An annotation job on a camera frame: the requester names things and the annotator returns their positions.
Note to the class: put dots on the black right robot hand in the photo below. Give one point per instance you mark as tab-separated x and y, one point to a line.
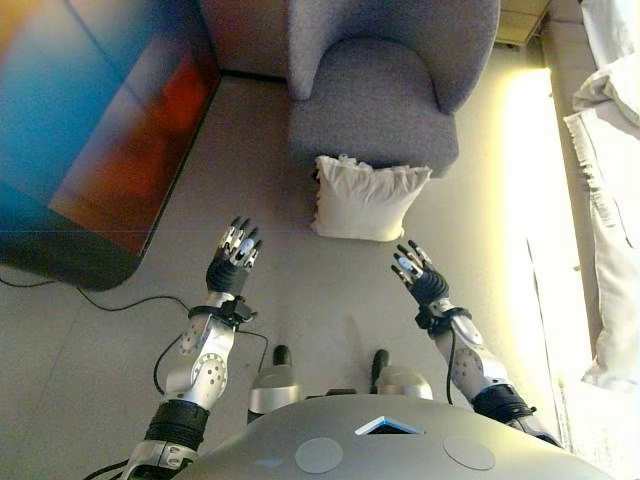
429	286

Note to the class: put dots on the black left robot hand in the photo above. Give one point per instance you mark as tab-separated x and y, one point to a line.
227	274

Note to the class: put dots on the white frilled cushion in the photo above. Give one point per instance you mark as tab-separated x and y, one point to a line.
365	202

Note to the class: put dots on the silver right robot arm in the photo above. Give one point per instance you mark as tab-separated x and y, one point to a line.
475	365

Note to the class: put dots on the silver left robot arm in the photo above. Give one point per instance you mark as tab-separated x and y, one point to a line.
205	372

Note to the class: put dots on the silver right robot leg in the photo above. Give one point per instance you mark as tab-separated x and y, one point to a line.
402	382

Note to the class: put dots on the silver robot leg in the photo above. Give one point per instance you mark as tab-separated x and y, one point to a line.
402	382
275	387

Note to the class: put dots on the silver left robot leg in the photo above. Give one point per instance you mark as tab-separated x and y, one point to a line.
275	387

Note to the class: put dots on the grey robot torso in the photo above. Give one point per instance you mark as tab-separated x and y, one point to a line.
390	450

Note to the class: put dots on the white fringed blanket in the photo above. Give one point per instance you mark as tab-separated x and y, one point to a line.
612	280

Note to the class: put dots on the glossy colourful dark-framed panel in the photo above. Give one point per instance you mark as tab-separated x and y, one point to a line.
85	130

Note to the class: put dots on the grey fabric armchair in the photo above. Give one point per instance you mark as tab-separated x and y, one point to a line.
375	90

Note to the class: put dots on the white crumpled duvet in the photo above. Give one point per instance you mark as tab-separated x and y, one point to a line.
612	85

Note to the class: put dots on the white tiled side table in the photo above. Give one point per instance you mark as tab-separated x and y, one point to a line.
520	20

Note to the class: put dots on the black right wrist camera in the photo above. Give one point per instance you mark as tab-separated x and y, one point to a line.
427	321

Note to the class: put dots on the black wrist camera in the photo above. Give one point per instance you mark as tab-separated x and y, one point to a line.
240	310
427	321

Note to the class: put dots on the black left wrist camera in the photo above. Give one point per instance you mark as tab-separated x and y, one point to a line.
240	310

